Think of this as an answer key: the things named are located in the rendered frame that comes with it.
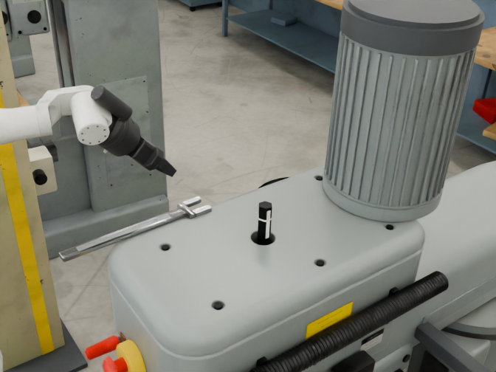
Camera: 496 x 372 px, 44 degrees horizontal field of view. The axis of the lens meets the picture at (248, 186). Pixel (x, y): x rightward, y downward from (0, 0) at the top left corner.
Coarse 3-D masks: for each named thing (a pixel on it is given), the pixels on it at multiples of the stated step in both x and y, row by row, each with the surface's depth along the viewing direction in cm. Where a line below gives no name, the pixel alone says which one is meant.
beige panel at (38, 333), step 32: (0, 32) 224; (0, 64) 230; (0, 96) 235; (0, 160) 247; (0, 192) 254; (32, 192) 263; (0, 224) 261; (32, 224) 270; (0, 256) 268; (32, 256) 278; (0, 288) 276; (32, 288) 286; (0, 320) 284; (32, 320) 295; (32, 352) 305; (64, 352) 311
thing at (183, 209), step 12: (180, 204) 98; (192, 204) 99; (156, 216) 95; (168, 216) 95; (180, 216) 96; (192, 216) 96; (132, 228) 92; (144, 228) 93; (96, 240) 90; (108, 240) 90; (120, 240) 91; (60, 252) 87; (72, 252) 87; (84, 252) 88
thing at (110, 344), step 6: (114, 336) 99; (102, 342) 98; (108, 342) 98; (114, 342) 98; (120, 342) 99; (90, 348) 97; (96, 348) 97; (102, 348) 97; (108, 348) 98; (114, 348) 98; (90, 354) 96; (96, 354) 97; (102, 354) 97
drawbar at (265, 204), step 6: (258, 204) 90; (264, 204) 90; (270, 204) 90; (258, 210) 90; (264, 210) 89; (258, 216) 90; (264, 216) 89; (270, 216) 90; (258, 222) 91; (264, 222) 90; (270, 222) 91; (258, 228) 91; (264, 228) 91; (270, 228) 91; (258, 234) 92; (264, 234) 91; (258, 240) 92; (264, 240) 92
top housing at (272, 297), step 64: (256, 192) 103; (320, 192) 104; (128, 256) 88; (192, 256) 88; (256, 256) 89; (320, 256) 89; (384, 256) 91; (128, 320) 87; (192, 320) 78; (256, 320) 80; (320, 320) 88
